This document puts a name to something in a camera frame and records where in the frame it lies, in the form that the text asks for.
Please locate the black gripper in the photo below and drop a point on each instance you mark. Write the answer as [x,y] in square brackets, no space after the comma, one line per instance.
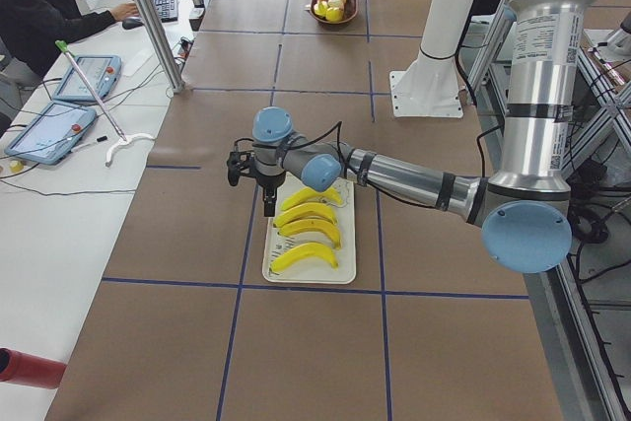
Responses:
[269,184]

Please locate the yellow pear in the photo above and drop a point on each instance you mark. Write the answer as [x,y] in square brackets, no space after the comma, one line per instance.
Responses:
[334,15]

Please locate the aluminium frame post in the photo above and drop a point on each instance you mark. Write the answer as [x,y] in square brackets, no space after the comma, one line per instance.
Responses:
[158,38]

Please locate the teach pendant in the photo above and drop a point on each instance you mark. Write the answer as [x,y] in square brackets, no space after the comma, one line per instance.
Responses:
[102,71]
[52,134]

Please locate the white bear print tray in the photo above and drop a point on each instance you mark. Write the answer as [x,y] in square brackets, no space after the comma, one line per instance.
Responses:
[314,270]

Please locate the curved yellow banana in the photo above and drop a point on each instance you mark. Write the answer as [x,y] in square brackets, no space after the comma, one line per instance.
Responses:
[305,211]

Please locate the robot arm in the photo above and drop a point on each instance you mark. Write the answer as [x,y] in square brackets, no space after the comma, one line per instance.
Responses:
[519,202]

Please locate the long reach stick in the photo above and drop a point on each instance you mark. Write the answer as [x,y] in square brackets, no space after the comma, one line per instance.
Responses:
[124,139]

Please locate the seated person in black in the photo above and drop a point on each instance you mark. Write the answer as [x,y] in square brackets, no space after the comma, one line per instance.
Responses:
[31,28]

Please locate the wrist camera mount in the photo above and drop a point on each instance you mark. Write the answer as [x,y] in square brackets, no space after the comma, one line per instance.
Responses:
[240,164]

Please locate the near teach pendant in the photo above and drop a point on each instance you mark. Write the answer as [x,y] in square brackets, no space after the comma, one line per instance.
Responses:
[52,134]

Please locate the red fire extinguisher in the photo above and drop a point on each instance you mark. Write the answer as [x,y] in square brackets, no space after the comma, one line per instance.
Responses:
[24,369]

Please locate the far teach pendant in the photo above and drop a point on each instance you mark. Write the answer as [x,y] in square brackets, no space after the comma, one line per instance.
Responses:
[102,71]

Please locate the brown wicker basket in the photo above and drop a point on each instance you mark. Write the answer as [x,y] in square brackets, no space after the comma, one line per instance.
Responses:
[350,12]

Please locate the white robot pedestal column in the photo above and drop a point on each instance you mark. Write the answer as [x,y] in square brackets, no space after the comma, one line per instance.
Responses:
[429,86]

